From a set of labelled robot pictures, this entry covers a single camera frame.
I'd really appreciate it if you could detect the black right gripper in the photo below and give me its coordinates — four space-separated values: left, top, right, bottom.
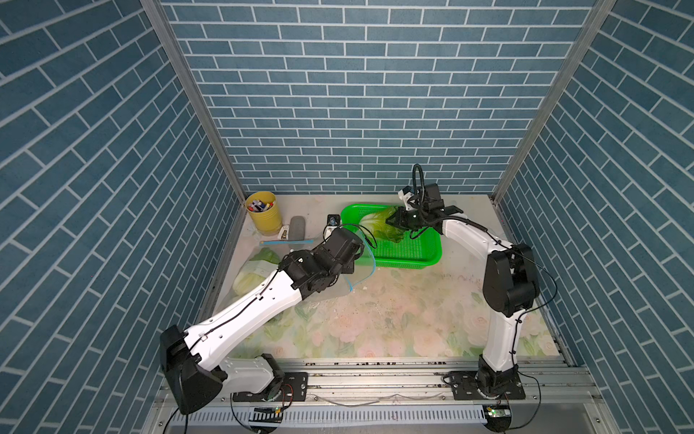
385 209 428 233

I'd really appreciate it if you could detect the clear zipper bag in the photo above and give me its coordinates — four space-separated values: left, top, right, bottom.
316 224 376 302
215 240 316 313

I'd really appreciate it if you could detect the chinese cabbage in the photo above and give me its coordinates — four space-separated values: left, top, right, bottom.
231 247 281 296
359 208 405 243

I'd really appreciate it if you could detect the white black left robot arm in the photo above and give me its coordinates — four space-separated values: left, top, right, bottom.
159 228 366 416

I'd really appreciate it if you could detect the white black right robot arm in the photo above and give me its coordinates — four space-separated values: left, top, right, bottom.
387 184 540 399

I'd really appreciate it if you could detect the green plastic basket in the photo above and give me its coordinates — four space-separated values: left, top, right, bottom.
341 204 442 269

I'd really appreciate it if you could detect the grey fabric roll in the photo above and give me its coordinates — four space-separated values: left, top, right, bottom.
287 215 305 242

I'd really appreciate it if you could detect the white clip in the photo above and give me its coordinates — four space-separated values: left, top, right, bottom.
278 225 289 241

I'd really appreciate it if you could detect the yellow pen cup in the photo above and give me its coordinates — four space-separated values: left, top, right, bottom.
244 191 283 236

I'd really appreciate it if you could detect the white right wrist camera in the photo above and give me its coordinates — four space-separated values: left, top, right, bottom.
398 186 416 211

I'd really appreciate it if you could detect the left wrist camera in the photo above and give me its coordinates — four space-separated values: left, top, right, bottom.
326 214 341 227

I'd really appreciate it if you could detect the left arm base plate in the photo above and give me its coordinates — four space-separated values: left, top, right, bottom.
231 372 309 404

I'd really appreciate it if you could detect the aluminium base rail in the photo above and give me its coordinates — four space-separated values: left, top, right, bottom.
144 358 617 433

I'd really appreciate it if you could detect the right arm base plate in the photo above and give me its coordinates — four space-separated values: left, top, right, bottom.
442 370 526 401

